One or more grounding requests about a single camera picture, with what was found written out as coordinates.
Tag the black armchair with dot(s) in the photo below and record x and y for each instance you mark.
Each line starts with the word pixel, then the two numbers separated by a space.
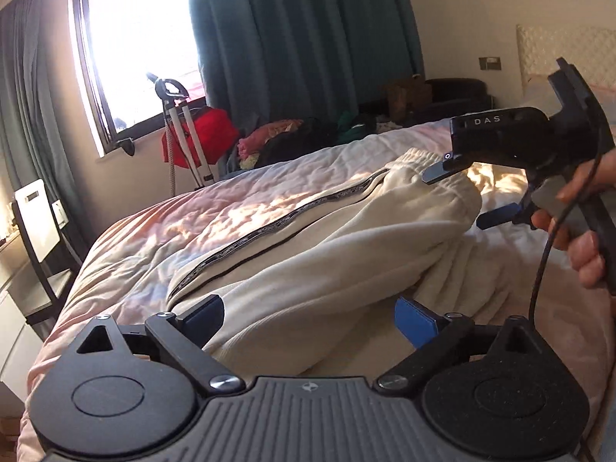
pixel 462 94

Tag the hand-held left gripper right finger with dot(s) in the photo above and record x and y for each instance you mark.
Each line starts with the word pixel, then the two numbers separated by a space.
pixel 414 322

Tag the green garment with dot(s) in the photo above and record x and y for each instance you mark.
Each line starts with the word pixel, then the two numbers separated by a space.
pixel 356 127

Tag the brown paper bag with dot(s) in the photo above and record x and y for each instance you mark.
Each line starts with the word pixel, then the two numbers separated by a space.
pixel 406 98

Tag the dark framed window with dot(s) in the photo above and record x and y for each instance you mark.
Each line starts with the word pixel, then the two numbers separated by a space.
pixel 139 43

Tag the brass wall switch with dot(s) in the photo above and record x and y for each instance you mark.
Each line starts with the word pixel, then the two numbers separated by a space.
pixel 490 63

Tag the white patterned cloth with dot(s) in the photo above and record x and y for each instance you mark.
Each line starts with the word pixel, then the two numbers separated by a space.
pixel 387 122

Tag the black steamer head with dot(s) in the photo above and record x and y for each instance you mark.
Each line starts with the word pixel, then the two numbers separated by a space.
pixel 127 147

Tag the red bag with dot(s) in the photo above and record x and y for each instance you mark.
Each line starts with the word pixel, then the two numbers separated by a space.
pixel 211 130

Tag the white backed black chair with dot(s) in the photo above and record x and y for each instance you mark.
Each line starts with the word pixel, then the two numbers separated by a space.
pixel 36 221

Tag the cream pants with patterned stripe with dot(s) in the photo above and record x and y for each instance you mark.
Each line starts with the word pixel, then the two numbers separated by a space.
pixel 313 260

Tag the black clothes heap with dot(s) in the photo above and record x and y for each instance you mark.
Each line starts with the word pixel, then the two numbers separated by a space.
pixel 303 142

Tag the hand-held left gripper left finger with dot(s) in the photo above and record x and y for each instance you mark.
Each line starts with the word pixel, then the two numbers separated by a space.
pixel 204 320

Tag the person's right hand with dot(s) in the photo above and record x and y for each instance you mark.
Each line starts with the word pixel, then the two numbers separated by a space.
pixel 589 260

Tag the white dressing table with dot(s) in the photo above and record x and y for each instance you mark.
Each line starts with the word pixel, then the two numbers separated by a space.
pixel 9 327

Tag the cream quilted headboard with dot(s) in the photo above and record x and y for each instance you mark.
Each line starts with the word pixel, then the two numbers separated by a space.
pixel 544 48

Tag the bed with pink white quilt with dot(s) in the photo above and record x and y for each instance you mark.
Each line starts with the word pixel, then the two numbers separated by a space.
pixel 192 211

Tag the wide blue curtain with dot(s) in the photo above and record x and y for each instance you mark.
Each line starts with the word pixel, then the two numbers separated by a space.
pixel 298 33

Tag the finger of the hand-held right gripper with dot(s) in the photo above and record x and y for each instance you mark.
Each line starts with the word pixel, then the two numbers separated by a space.
pixel 495 216
pixel 440 168

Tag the garment steamer stand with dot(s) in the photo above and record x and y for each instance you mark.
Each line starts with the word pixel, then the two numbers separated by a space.
pixel 180 125

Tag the pink cloth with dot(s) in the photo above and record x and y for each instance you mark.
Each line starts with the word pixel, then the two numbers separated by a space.
pixel 269 137

